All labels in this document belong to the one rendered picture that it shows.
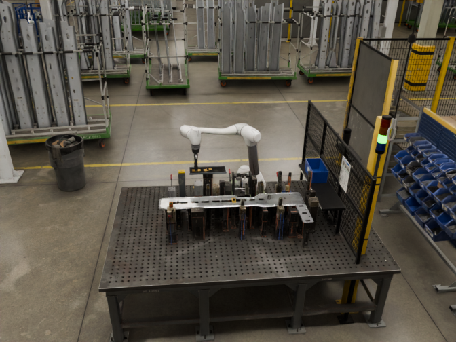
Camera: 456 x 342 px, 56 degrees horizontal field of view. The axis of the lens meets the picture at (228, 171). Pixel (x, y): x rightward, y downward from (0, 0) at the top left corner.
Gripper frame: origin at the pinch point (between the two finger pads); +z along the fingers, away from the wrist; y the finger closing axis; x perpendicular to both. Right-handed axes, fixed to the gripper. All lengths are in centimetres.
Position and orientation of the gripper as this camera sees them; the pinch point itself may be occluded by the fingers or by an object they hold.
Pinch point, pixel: (195, 166)
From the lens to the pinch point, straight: 424.5
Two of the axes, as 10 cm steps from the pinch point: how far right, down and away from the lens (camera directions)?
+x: 9.9, -0.5, 1.3
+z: -0.2, 8.8, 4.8
